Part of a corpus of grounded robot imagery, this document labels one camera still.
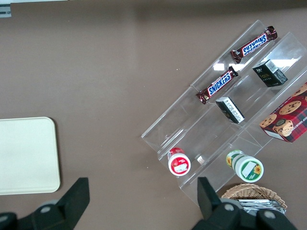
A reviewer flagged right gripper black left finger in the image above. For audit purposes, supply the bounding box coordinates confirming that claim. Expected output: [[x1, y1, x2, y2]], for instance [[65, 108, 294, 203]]
[[0, 177, 91, 230]]

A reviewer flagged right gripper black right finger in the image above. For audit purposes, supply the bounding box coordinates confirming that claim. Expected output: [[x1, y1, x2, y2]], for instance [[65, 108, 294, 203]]
[[191, 177, 298, 230]]

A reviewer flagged light tan wicker basket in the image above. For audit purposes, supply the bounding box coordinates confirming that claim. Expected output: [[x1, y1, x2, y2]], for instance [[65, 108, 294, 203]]
[[220, 183, 289, 211]]

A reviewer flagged cream plastic tray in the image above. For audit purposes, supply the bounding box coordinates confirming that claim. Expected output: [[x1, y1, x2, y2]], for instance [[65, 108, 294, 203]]
[[0, 116, 61, 196]]

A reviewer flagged silver foil packet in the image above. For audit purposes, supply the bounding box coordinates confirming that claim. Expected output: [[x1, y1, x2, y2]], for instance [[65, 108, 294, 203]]
[[236, 198, 287, 214]]

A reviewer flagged green sunflower yogurt cup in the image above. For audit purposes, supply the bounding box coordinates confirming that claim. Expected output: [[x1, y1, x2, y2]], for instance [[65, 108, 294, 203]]
[[225, 149, 265, 183]]

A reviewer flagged red lidded yogurt cup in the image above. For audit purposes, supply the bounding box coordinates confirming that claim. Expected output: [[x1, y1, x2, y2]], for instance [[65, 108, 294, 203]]
[[167, 147, 191, 177]]

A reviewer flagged clear acrylic tiered display shelf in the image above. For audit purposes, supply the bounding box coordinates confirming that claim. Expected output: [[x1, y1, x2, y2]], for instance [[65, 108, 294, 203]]
[[141, 20, 307, 208]]

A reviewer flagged small black carton box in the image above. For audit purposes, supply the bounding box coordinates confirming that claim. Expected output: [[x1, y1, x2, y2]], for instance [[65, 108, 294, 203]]
[[252, 59, 289, 88], [215, 96, 246, 125]]

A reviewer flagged red tartan cookie box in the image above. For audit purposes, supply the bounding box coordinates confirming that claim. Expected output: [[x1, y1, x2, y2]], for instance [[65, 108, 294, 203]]
[[260, 82, 307, 143]]

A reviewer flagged Snickers chocolate bar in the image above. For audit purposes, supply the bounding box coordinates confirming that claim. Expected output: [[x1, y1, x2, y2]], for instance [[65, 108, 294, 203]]
[[195, 66, 239, 105], [230, 25, 279, 64]]

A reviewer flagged white grey device edge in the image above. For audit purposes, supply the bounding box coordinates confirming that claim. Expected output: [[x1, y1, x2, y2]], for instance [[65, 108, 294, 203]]
[[0, 2, 12, 19]]

